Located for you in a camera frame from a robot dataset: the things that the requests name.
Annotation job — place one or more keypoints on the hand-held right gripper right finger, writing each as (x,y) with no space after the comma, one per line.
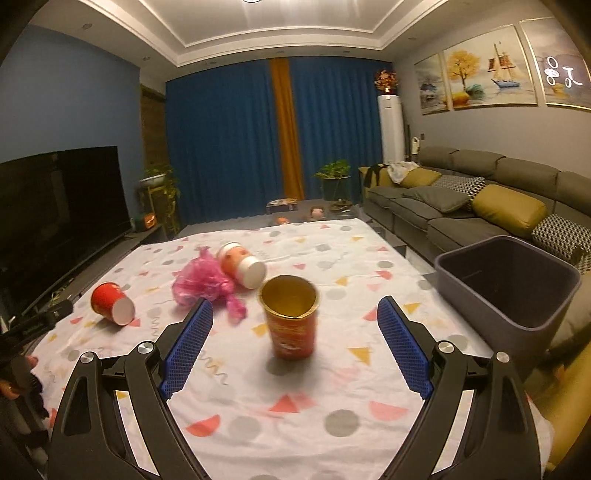
(404,346)

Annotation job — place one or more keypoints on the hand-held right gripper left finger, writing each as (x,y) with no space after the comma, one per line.
(187,344)

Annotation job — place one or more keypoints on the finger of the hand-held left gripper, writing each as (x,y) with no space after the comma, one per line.
(41,319)

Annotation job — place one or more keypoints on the pink plastic bag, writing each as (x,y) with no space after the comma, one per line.
(203,277)

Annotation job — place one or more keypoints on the dark grey plastic bin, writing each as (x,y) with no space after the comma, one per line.
(471,304)

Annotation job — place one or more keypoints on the red cup with gold inside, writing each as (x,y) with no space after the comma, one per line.
(291,337)

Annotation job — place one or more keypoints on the person's left hand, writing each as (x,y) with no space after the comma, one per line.
(32,362)

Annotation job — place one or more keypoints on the red paper cup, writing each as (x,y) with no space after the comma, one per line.
(104,300)

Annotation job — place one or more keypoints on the orange cup with white base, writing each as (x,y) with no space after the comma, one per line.
(235,263)

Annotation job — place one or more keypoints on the black television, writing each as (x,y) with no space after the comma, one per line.
(60,217)

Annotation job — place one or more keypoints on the dark television cabinet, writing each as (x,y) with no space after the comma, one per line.
(143,237)

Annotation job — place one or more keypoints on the dotted printed tablecloth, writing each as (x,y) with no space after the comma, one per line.
(323,258)

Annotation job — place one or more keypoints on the orange pumpkin ornament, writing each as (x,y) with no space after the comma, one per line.
(147,220)

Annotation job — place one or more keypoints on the gold plant stand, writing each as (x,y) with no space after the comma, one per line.
(159,207)

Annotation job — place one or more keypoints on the grey cushion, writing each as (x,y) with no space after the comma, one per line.
(436,198)

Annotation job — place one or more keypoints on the flat printed box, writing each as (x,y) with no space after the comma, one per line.
(281,206)

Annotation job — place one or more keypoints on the small yellow cushion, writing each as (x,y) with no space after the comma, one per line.
(420,177)

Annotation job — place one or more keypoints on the trailing plant in white bowl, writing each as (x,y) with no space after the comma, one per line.
(154,177)

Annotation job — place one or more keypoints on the small patterned cushion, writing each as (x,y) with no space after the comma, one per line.
(461,185)

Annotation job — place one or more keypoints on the large yellow cushion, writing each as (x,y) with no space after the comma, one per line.
(508,210)

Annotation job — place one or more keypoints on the yellow leather seat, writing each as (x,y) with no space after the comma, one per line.
(568,397)

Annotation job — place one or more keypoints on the white cloth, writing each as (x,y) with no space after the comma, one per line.
(401,170)

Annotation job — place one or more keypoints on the potted plant in dark pot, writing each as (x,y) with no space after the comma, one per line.
(333,177)

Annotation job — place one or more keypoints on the large patterned cushion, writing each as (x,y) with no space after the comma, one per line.
(563,235)

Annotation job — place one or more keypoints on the blue curtain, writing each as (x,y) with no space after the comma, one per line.
(221,138)
(341,120)

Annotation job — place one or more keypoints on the grey sofa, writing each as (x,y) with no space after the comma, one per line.
(521,173)

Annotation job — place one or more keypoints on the white standing air conditioner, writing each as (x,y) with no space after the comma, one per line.
(391,129)

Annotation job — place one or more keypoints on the orange curtain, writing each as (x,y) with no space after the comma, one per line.
(286,129)

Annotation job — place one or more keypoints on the small landscape painting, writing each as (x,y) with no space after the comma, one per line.
(433,85)

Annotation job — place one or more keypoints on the red flower arrangement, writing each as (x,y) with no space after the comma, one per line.
(385,82)

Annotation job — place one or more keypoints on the tree and sailboat painting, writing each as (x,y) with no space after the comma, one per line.
(489,69)

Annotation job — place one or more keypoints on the framed painting with light glare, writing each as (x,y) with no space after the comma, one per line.
(558,64)

